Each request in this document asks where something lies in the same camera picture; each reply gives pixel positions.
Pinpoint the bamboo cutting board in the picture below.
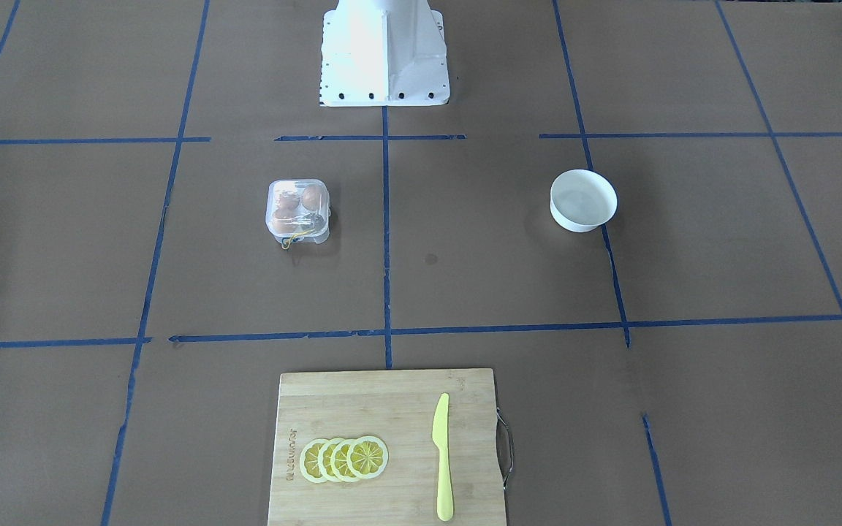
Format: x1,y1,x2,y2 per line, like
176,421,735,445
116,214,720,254
267,367,507,525

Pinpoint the brown egg in box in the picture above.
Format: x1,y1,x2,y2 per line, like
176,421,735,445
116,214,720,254
273,188,301,212
270,209,300,235

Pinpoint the clear plastic egg box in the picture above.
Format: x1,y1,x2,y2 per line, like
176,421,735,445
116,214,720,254
264,179,332,247

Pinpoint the yellow plastic knife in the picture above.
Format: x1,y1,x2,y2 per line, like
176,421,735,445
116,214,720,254
431,392,455,522

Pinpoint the white ceramic bowl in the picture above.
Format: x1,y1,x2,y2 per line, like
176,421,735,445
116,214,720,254
549,169,618,233

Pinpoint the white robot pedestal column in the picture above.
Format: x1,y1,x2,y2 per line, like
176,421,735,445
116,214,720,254
319,1,451,107

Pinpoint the brown egg from bowl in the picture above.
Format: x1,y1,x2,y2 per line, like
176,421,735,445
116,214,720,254
300,184,325,212

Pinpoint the yellow lemon slice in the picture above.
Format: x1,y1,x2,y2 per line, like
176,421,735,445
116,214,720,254
298,438,336,484

